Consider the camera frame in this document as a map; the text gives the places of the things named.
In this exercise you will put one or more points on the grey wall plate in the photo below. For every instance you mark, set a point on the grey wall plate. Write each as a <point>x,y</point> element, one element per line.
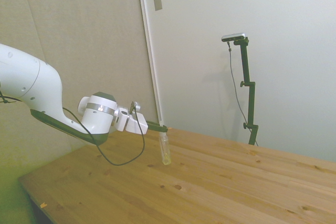
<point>157,1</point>

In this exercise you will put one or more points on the small orange tape piece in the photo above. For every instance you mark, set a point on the small orange tape piece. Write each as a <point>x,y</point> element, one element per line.
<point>43,204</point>

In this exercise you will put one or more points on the clear sanitizer pump bottle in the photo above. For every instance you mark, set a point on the clear sanitizer pump bottle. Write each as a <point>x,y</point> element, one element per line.
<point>165,150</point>

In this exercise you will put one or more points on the black camera stand pole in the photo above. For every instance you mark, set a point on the black camera stand pole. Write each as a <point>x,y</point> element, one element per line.
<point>248,77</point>

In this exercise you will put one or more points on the white vertical wall strip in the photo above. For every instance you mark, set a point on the white vertical wall strip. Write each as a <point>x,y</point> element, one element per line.
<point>149,51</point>

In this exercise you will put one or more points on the grey exterior camera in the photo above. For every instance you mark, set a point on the grey exterior camera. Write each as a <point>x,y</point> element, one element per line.
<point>233,37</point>

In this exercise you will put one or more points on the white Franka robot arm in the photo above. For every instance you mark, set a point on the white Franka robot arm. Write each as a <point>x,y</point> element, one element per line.
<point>31,77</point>

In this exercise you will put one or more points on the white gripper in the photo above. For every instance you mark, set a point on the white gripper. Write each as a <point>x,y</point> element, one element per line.
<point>137,124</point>

